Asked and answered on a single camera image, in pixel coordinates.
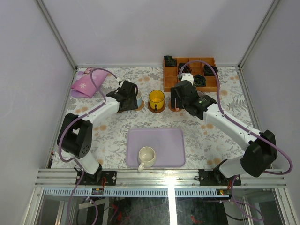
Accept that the light blue mug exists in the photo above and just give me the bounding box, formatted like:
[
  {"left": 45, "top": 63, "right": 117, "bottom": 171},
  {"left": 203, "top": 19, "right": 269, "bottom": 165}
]
[{"left": 136, "top": 90, "right": 143, "bottom": 108}]

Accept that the light wooden coaster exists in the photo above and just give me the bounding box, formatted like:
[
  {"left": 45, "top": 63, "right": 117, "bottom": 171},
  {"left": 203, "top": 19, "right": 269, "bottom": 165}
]
[
  {"left": 136, "top": 101, "right": 144, "bottom": 111},
  {"left": 168, "top": 103, "right": 181, "bottom": 112}
]

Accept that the yellow mug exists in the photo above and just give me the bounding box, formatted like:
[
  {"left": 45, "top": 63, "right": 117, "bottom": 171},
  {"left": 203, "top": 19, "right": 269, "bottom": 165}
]
[{"left": 149, "top": 90, "right": 165, "bottom": 112}]

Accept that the cream white mug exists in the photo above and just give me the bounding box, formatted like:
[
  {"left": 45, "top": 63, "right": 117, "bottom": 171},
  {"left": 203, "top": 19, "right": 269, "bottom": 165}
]
[{"left": 137, "top": 146, "right": 157, "bottom": 173}]

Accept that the purple mug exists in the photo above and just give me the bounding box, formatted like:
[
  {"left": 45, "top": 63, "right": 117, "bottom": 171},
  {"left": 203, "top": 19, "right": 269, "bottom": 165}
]
[{"left": 197, "top": 91, "right": 204, "bottom": 97}]

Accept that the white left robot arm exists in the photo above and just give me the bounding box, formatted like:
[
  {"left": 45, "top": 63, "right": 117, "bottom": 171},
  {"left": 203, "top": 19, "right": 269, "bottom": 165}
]
[{"left": 57, "top": 80, "right": 138, "bottom": 185}]

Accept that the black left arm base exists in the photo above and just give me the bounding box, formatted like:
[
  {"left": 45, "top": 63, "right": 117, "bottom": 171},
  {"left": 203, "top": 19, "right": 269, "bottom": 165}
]
[{"left": 74, "top": 164, "right": 117, "bottom": 187}]

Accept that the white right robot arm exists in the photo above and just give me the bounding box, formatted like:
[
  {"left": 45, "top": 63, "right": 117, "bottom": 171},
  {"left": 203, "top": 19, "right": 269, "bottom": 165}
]
[{"left": 171, "top": 81, "right": 278, "bottom": 185}]

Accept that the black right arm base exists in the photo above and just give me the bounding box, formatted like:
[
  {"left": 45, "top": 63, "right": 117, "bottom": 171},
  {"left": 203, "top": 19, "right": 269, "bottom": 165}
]
[{"left": 194, "top": 165, "right": 241, "bottom": 187}]

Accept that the orange wooden compartment box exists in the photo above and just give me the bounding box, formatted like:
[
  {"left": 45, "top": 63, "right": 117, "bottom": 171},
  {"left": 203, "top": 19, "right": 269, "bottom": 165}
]
[{"left": 163, "top": 57, "right": 218, "bottom": 92}]

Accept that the dark green rolled sock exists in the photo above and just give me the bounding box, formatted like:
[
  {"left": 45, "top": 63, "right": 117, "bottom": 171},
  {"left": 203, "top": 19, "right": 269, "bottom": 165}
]
[{"left": 194, "top": 74, "right": 207, "bottom": 87}]

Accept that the black rolled sock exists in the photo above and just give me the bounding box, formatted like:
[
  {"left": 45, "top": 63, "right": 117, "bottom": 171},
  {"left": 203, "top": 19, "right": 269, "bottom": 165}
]
[
  {"left": 164, "top": 55, "right": 177, "bottom": 67},
  {"left": 203, "top": 64, "right": 218, "bottom": 76},
  {"left": 178, "top": 63, "right": 192, "bottom": 77}
]

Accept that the lavender tray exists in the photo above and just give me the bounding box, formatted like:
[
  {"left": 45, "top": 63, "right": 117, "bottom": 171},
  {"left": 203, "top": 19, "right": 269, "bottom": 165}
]
[{"left": 126, "top": 127, "right": 186, "bottom": 168}]

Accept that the pink folded cloth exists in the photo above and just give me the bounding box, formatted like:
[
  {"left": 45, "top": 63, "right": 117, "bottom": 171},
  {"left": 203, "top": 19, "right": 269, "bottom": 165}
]
[{"left": 71, "top": 67, "right": 108, "bottom": 98}]

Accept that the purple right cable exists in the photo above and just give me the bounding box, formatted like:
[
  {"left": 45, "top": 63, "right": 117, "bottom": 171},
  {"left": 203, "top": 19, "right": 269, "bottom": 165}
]
[{"left": 178, "top": 60, "right": 293, "bottom": 222}]

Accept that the aluminium front rail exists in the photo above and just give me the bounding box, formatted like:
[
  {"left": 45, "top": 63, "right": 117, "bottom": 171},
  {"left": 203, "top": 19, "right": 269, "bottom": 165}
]
[{"left": 35, "top": 169, "right": 286, "bottom": 197}]

